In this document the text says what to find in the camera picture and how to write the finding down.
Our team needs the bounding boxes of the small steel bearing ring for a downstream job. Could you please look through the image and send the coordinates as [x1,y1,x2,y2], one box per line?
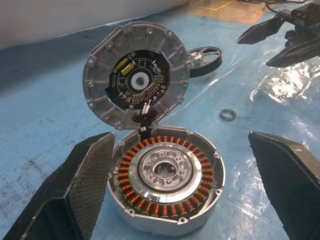
[219,108,238,120]

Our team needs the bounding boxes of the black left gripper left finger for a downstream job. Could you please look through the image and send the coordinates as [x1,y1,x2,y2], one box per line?
[0,131,116,240]

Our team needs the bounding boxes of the silver motor housing copper windings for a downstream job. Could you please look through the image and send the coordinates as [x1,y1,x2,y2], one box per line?
[106,124,226,236]

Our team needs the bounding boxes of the black spoked rotor ring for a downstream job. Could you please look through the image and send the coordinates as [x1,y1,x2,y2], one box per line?
[186,46,223,79]

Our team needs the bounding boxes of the blue plastic table cover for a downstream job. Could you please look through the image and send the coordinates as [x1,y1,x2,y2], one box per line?
[0,4,320,240]

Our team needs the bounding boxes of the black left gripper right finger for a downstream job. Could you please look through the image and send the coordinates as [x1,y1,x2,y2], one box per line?
[248,131,320,240]

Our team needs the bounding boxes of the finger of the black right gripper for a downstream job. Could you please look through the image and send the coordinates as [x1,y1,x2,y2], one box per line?
[266,29,320,68]
[236,17,286,45]

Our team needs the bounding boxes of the round silver metal disc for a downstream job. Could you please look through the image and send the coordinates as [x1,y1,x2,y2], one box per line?
[81,21,192,133]

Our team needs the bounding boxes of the white backdrop sheet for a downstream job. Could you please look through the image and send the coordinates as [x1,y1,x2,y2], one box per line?
[0,0,192,52]

